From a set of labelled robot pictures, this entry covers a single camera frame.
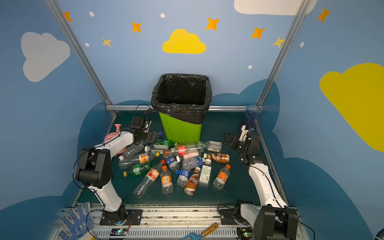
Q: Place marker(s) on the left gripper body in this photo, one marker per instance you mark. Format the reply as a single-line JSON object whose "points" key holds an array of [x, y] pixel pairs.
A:
{"points": [[148, 136]]}

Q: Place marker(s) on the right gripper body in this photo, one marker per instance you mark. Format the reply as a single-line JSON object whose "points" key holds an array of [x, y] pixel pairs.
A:
{"points": [[235, 142]]}

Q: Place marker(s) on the clear square plastic bottle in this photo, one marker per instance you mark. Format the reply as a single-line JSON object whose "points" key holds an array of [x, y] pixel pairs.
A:
{"points": [[212, 146]]}

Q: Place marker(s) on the brown coffee bottle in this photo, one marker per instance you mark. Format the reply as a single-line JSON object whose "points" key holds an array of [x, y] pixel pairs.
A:
{"points": [[218, 157]]}

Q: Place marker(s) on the green Sprite bottle yellow cap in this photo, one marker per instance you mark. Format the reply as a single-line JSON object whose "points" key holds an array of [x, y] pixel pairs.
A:
{"points": [[137, 170]]}

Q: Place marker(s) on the orange cap bottle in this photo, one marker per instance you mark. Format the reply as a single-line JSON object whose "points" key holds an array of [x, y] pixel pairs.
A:
{"points": [[222, 177]]}

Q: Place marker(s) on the tall clear bottle red label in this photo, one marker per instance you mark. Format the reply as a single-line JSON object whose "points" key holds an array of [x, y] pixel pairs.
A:
{"points": [[148, 180]]}

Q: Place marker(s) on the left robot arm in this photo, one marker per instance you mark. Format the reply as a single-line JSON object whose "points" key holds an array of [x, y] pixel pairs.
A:
{"points": [[94, 169]]}

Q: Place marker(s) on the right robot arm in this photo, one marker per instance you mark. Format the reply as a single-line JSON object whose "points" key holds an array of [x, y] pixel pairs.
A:
{"points": [[273, 220]]}

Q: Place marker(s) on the green plastic bin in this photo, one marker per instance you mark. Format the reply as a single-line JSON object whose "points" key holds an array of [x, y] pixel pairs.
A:
{"points": [[179, 131]]}

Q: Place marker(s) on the black bin liner bag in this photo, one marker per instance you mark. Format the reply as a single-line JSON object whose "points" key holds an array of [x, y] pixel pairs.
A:
{"points": [[185, 97]]}

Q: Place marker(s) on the clear bottle white green label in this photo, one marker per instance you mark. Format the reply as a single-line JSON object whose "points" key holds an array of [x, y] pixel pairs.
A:
{"points": [[156, 149]]}

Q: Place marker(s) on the clear bottle white cap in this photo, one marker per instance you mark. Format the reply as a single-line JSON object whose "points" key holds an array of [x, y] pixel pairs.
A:
{"points": [[132, 150]]}

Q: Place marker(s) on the crushed green bottle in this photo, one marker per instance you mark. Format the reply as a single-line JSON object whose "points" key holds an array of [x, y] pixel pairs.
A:
{"points": [[164, 142]]}

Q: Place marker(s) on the pink watering can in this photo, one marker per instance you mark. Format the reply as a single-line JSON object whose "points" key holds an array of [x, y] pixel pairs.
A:
{"points": [[113, 135]]}

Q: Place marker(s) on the purple ribbed glass vase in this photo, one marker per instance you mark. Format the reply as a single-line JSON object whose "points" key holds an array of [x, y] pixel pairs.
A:
{"points": [[249, 120]]}

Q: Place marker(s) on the pink label crushed bottle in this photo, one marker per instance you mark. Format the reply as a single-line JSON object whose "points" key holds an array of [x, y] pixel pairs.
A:
{"points": [[191, 154]]}

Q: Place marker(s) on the clear bottle red cola label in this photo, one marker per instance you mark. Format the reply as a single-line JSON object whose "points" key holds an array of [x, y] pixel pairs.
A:
{"points": [[188, 148]]}

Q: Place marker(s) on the Pepsi bottle blue label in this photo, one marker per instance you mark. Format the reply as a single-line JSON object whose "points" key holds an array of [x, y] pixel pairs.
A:
{"points": [[171, 161]]}

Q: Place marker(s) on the water bottle blue cap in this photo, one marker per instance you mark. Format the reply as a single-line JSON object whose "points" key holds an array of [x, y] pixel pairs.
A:
{"points": [[183, 177]]}

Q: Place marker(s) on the brown Nescafe bottle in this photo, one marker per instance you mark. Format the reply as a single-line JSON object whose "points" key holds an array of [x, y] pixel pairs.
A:
{"points": [[192, 182]]}

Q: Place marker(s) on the blue dotted work glove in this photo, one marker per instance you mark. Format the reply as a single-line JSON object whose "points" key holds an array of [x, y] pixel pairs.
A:
{"points": [[79, 224]]}

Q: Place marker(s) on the aluminium back frame rail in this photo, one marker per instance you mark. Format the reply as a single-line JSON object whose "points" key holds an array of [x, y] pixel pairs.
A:
{"points": [[145, 107]]}

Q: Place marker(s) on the left aluminium frame post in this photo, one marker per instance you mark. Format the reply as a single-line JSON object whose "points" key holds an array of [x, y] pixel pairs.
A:
{"points": [[59, 15]]}

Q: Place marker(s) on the aluminium frame post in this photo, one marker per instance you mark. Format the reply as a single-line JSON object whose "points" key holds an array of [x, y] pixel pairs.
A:
{"points": [[59, 15], [291, 34]]}

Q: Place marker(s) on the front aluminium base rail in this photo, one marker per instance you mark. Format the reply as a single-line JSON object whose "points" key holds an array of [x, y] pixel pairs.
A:
{"points": [[162, 222]]}

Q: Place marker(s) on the right aluminium frame post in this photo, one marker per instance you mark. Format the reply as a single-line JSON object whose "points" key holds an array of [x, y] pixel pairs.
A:
{"points": [[291, 34]]}

